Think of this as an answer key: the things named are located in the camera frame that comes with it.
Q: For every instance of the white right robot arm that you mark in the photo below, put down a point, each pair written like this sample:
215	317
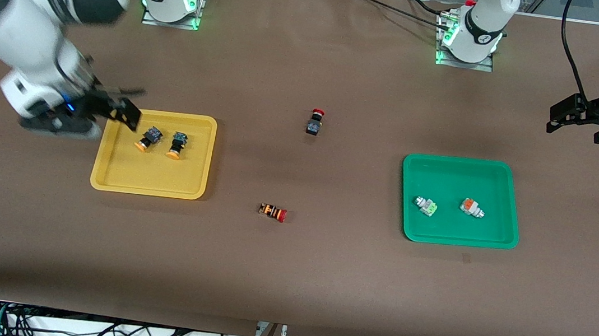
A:
22	29

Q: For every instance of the orange square button white body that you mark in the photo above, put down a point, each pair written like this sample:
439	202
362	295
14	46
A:
471	207

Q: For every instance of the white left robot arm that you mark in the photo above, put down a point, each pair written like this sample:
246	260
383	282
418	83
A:
482	25

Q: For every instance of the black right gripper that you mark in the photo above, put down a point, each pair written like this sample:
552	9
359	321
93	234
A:
94	102

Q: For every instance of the red button with orange-striped body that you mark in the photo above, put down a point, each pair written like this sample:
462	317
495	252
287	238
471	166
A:
271	210

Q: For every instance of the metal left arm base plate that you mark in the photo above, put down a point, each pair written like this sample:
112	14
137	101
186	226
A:
480	67

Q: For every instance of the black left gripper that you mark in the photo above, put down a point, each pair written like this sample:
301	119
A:
594	109

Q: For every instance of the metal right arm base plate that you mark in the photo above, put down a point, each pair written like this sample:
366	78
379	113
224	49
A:
180	25

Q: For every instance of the red button with black body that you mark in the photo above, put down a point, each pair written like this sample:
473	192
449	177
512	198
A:
314	126

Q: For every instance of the yellow plastic tray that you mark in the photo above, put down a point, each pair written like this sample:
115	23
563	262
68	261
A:
152	174

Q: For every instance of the green plastic tray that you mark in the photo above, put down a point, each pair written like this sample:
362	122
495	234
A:
461	181

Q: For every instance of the brown paper table cover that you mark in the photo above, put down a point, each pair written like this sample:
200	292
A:
287	279

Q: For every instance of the yellow mushroom push button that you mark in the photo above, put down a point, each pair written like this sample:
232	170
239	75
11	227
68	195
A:
151	137
178	142

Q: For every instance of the green square button white body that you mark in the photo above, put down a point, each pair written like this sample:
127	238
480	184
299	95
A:
427	207

